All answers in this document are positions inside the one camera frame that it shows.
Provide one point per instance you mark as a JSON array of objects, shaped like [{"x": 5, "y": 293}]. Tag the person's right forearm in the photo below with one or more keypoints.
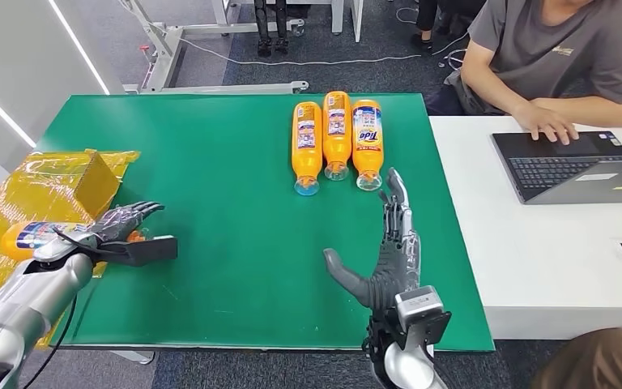
[{"x": 491, "y": 91}]

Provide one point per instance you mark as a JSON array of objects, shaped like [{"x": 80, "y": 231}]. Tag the red knob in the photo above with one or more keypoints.
[{"x": 144, "y": 48}]

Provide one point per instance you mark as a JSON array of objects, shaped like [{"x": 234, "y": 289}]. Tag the dark grey laptop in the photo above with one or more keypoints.
[{"x": 558, "y": 172}]

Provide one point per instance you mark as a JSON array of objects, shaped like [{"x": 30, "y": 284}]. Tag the standing humanoid robot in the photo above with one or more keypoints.
[{"x": 264, "y": 27}]

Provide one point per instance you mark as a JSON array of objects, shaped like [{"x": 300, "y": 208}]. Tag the green table mat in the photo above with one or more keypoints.
[{"x": 236, "y": 188}]

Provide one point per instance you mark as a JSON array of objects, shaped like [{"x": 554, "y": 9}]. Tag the orange detergent bottle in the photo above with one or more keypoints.
[
  {"x": 367, "y": 158},
  {"x": 306, "y": 156},
  {"x": 336, "y": 150},
  {"x": 13, "y": 241}
]

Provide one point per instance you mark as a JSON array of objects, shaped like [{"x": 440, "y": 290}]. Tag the white metal hoist frame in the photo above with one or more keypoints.
[{"x": 236, "y": 87}]

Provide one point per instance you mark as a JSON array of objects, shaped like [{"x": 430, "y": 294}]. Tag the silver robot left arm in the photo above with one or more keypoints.
[{"x": 32, "y": 300}]

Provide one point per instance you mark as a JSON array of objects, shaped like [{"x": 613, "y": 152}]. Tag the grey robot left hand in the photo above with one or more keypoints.
[{"x": 123, "y": 220}]

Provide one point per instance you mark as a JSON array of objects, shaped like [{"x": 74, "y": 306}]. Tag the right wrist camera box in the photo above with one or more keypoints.
[{"x": 418, "y": 303}]

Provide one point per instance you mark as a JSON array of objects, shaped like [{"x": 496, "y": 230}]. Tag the yellow film wrapped cardboard box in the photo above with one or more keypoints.
[{"x": 69, "y": 182}]

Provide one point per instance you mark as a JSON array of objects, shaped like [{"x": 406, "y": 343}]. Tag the person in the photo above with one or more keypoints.
[
  {"x": 547, "y": 48},
  {"x": 426, "y": 13},
  {"x": 601, "y": 365}
]

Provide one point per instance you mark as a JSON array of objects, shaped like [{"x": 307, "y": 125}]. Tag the person's left forearm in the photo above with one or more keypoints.
[{"x": 601, "y": 110}]

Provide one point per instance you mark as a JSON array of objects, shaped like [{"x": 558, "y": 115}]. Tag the white desk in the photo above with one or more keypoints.
[
  {"x": 547, "y": 257},
  {"x": 338, "y": 16}
]

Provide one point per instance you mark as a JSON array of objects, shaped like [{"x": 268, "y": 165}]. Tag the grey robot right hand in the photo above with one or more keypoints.
[{"x": 397, "y": 257}]

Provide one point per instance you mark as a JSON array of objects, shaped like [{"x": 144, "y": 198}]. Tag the person's right hand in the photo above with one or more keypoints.
[{"x": 544, "y": 121}]

